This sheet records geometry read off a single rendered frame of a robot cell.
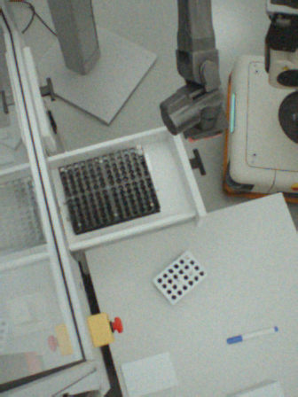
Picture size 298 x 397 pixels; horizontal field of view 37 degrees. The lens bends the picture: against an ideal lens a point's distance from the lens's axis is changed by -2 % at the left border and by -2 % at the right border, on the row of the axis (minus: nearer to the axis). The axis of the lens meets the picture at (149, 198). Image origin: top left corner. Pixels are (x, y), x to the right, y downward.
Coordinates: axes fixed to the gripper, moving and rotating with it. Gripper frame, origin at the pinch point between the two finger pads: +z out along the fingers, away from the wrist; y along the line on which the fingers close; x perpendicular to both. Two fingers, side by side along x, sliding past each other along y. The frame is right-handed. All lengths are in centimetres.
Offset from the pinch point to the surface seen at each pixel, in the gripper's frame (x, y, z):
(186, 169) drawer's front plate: 4.5, 3.6, 7.2
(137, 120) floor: -59, -1, 99
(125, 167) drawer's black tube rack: -1.1, 17.8, 10.3
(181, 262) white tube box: 23.8, 9.3, 24.1
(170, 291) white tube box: 30.3, 14.2, 24.3
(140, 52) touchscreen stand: -94, -12, 95
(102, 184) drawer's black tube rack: 0.4, 24.5, 13.8
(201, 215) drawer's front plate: 16.7, 3.6, 7.5
